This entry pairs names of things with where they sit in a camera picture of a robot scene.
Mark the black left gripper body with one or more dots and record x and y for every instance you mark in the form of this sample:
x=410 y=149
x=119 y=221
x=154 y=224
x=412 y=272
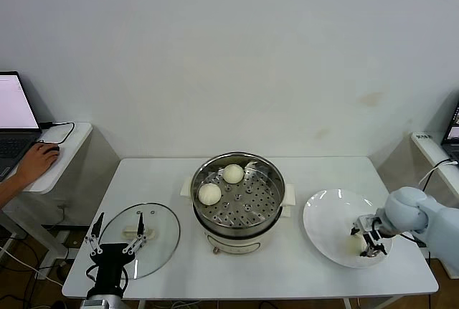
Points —
x=109 y=262

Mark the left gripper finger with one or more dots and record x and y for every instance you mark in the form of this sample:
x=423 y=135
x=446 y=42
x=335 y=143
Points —
x=140 y=223
x=97 y=226

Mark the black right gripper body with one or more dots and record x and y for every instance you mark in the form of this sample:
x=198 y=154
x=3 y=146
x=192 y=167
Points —
x=381 y=224

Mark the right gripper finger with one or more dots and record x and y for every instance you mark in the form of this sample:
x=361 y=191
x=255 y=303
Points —
x=354 y=231
x=376 y=249

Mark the white steamed baozi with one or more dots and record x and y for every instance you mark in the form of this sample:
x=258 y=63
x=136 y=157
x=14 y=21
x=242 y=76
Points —
x=355 y=246
x=233 y=174
x=209 y=194

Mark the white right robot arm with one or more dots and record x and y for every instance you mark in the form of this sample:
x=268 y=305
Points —
x=437 y=223

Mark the person's bare forearm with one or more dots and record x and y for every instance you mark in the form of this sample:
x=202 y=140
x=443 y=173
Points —
x=9 y=189

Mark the stainless steel steamer basket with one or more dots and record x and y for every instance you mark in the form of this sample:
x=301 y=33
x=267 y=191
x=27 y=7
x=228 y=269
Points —
x=251 y=208

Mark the person's bare hand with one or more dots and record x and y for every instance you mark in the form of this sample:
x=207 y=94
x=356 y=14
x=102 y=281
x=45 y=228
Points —
x=37 y=162

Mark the white round plate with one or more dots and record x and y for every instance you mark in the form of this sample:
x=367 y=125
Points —
x=322 y=216

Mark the white side table with label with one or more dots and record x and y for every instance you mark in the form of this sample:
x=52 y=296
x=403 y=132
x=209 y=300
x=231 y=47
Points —
x=430 y=155

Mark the cream electric cooker base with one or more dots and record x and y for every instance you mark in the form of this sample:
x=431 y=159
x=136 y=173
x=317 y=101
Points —
x=233 y=242

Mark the small printed label sticker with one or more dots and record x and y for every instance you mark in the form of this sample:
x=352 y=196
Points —
x=423 y=137

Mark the laptop showing video windows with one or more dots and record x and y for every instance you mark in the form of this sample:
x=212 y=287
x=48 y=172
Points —
x=452 y=144

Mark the laptop with blank screen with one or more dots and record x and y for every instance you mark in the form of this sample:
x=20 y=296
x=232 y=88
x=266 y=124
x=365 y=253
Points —
x=14 y=104

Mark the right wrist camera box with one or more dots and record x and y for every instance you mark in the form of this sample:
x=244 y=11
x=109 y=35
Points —
x=364 y=223

